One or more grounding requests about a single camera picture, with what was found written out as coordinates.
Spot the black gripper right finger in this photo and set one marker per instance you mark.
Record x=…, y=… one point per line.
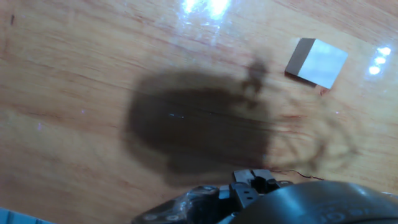
x=264, y=178

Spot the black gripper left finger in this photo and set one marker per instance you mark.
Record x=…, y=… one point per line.
x=242, y=193

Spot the grey square block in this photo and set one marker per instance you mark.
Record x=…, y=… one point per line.
x=320, y=62

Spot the glossy brown wooden board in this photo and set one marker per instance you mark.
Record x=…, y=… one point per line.
x=93, y=93

